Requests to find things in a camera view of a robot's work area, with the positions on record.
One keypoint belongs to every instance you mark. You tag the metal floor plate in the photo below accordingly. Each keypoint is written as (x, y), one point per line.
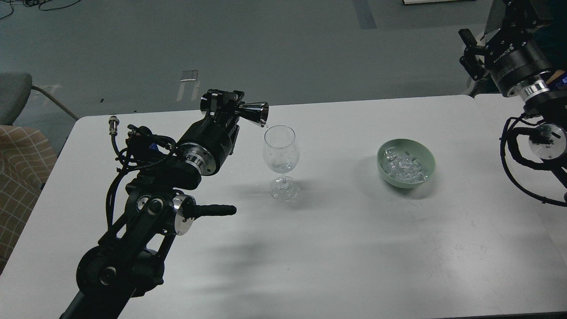
(189, 75)

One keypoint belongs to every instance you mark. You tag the checkered beige cushion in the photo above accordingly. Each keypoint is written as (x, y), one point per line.
(26, 162)

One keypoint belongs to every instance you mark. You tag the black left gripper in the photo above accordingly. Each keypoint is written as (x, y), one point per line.
(208, 142)

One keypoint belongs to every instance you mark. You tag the white board on floor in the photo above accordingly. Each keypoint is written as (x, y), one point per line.
(419, 2)

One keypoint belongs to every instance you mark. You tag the pile of ice cubes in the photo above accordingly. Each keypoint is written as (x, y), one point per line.
(404, 167)

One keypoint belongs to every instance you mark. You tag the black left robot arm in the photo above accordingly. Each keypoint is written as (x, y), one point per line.
(146, 205)

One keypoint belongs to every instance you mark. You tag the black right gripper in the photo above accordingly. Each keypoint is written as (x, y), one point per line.
(511, 54)

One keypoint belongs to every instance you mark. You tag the white office chair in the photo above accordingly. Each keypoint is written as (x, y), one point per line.
(472, 87)

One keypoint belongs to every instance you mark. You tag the steel cocktail jigger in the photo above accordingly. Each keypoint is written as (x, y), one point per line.
(254, 112)

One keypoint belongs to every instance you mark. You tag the person in teal sweater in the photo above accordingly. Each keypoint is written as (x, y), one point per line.
(552, 39)

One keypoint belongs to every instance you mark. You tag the grey chair left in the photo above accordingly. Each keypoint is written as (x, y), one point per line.
(15, 90)

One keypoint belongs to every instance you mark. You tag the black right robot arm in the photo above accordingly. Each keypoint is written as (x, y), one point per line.
(536, 138)

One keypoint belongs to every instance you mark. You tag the clear wine glass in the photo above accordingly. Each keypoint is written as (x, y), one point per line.
(281, 154)

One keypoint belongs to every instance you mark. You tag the green bowl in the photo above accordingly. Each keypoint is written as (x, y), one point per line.
(416, 149)

